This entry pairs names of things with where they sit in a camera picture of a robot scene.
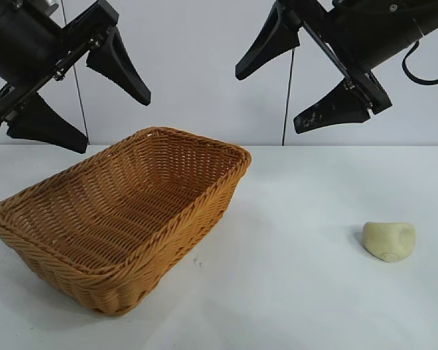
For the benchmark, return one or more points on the pale yellow egg yolk pastry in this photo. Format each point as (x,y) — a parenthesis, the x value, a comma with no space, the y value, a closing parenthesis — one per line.
(383,237)

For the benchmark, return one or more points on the brown woven wicker basket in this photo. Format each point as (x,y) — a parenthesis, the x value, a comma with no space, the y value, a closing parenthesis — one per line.
(113,218)

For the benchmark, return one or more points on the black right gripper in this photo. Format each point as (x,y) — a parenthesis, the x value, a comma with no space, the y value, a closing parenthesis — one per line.
(368,33)

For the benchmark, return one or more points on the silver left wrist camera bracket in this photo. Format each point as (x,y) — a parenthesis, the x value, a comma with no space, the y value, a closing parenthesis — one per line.
(49,6)

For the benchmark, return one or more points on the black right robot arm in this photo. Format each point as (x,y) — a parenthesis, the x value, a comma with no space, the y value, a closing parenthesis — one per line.
(434,14)

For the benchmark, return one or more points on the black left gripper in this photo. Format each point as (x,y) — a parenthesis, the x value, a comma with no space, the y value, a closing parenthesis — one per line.
(18,40)

